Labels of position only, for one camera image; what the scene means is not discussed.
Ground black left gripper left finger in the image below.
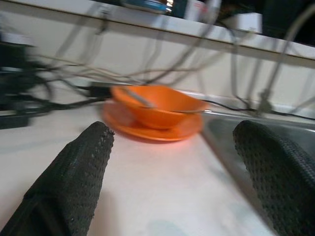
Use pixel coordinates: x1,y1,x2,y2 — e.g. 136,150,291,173
0,121,115,236

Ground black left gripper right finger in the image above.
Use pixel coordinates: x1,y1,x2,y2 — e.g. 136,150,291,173
232,119,315,236

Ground orange plate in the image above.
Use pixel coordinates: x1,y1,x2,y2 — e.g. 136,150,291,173
102,102,204,142

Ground metal spoon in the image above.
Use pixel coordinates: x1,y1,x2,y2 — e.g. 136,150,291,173
125,88,158,109

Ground long metal utensil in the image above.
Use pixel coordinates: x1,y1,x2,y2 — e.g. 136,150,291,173
171,109,205,115

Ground orange bowl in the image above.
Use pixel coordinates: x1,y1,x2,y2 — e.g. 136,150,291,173
111,85,210,130

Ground stainless steel sink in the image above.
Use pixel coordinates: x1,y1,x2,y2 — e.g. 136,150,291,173
201,114,315,222

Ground black power strip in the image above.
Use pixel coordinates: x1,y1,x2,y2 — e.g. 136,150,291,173
0,108,31,130

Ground chrome faucet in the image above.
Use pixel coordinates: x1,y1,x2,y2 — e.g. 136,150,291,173
257,0,315,114

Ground black power adapter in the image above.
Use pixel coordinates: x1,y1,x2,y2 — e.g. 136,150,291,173
87,82,116,99

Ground black charger box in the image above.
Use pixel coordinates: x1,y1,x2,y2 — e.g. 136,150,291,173
0,40,37,72

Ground white box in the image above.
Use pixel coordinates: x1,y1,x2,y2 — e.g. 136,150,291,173
235,12,263,34

